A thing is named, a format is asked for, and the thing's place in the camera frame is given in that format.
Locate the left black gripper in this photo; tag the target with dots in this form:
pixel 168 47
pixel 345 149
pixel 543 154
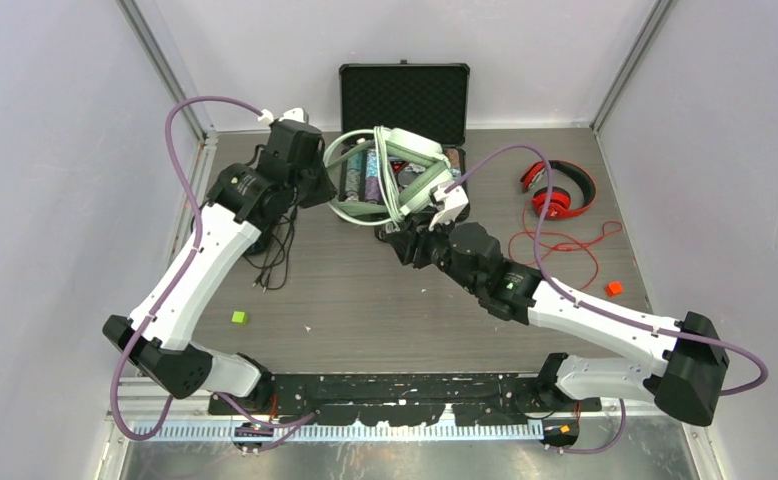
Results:
pixel 327 189

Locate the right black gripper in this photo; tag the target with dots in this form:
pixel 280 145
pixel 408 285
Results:
pixel 416 235

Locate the mint green headphones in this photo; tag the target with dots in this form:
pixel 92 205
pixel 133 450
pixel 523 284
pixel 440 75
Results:
pixel 398 203

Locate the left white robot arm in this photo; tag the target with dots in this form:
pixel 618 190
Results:
pixel 244 203

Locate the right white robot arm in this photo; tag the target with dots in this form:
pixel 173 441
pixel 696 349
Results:
pixel 678 365

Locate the blue black headphones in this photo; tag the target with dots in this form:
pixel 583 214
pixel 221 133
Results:
pixel 256 245

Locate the red headphones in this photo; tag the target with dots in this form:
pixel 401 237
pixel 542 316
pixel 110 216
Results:
pixel 561 204

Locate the orange cube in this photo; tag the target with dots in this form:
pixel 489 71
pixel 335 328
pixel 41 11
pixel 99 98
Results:
pixel 613 289

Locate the black poker chip case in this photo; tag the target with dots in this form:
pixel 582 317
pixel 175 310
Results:
pixel 426 99

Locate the green cube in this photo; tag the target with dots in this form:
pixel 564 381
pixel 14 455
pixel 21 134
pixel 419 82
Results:
pixel 239 317

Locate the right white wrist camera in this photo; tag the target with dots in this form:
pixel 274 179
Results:
pixel 449 201

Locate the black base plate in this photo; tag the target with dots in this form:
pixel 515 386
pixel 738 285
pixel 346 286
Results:
pixel 406 400

